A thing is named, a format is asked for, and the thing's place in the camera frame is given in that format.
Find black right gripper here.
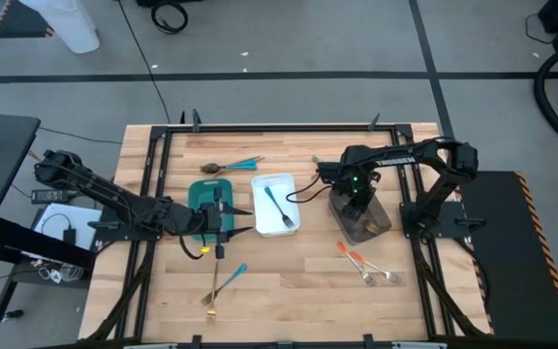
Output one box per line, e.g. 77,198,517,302
317,162,382,220

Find white board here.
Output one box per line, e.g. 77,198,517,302
33,203,104,252

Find teal plastic bin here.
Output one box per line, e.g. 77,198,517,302
187,177,235,242

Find large black hazard-striped mat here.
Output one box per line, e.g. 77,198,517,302
454,170,558,344

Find white plastic stand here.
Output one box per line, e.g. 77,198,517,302
18,0,101,54

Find white cable bundle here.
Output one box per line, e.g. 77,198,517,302
30,259,85,285

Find white plastic bin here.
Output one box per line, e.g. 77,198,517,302
251,173,302,238

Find grey translucent plastic bin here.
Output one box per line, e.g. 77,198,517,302
326,186,392,245

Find black shelf frame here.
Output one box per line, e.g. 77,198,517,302
0,216,97,324

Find white label strip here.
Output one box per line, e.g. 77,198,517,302
122,342,179,349
391,341,449,349

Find long black power brick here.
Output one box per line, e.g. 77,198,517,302
30,188,71,206

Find thin black looped cable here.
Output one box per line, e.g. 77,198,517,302
524,12,557,46

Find coiled black cable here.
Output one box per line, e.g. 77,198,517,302
150,1,190,35

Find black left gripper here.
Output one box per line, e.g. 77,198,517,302
189,186,255,261

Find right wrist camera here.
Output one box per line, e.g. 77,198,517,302
345,172,370,200

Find long black floor cable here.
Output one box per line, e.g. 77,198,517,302
116,0,171,125

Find black aluminium rig frame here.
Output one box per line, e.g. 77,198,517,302
80,123,493,349

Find small black hazard-striped mat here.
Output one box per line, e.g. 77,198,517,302
0,0,55,40

